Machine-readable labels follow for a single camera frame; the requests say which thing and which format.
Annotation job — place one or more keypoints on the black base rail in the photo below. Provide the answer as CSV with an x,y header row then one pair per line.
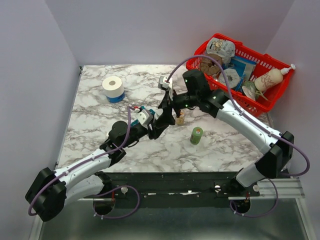
x,y
153,190

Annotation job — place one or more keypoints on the printed wrapped package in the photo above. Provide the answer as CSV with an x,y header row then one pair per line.
x,y
224,48

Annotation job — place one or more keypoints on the red shopping basket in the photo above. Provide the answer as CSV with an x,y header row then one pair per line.
x,y
264,63

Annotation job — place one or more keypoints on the blue tape roll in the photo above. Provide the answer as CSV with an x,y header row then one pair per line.
x,y
116,99

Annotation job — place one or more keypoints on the white pill bottle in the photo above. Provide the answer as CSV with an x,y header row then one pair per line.
x,y
158,113

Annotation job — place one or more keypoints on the amber pill bottle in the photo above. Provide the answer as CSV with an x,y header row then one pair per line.
x,y
181,119

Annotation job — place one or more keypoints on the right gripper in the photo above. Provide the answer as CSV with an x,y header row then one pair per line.
x,y
166,118

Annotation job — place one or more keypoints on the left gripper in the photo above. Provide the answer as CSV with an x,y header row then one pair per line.
x,y
156,132

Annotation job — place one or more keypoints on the cream pump lotion bottle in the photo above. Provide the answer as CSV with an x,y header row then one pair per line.
x,y
273,77

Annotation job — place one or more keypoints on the blue packet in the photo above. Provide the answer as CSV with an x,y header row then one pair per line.
x,y
243,66

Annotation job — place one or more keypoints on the green white pouch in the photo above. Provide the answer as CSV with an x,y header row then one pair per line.
x,y
249,90

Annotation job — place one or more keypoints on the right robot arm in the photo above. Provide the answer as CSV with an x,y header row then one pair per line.
x,y
276,147

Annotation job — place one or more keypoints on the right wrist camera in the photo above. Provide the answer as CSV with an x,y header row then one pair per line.
x,y
165,83

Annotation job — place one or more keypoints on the white toilet paper roll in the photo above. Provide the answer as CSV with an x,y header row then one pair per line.
x,y
113,86

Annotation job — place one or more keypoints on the teal weekly pill organizer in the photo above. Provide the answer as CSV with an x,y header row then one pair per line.
x,y
135,110

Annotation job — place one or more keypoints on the silver wrapped roll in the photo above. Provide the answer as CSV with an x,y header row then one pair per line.
x,y
232,77

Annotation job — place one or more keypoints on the green pill bottle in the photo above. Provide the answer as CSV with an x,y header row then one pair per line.
x,y
196,135

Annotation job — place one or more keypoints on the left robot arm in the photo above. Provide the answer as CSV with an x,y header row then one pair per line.
x,y
47,194

